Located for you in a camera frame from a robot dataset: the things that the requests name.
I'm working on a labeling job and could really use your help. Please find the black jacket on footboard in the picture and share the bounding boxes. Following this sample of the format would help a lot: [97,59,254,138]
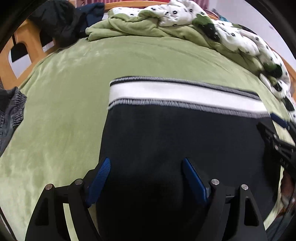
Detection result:
[29,1,86,48]

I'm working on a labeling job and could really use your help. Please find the black pants white stripe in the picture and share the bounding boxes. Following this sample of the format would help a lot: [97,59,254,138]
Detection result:
[96,76,280,240]

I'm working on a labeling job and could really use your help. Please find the person's right hand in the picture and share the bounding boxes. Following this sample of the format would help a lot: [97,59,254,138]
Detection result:
[280,170,295,211]

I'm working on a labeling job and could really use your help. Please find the navy blue garment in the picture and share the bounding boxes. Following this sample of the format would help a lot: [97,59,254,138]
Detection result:
[76,2,105,27]

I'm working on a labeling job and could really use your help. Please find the grey denim jeans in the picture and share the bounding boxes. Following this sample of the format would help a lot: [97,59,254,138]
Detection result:
[0,87,27,155]

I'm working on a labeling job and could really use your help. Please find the white flower print quilt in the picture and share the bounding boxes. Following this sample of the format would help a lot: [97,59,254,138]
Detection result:
[108,1,295,121]

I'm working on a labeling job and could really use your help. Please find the green fleece blanket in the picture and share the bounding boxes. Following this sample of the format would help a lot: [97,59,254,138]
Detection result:
[85,10,263,75]

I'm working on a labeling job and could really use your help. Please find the pink striped curtain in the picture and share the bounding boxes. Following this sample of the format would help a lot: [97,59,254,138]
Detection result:
[75,0,209,9]

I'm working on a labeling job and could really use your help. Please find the green fleece bed sheet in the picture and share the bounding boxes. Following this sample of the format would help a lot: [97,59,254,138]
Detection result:
[1,36,289,240]

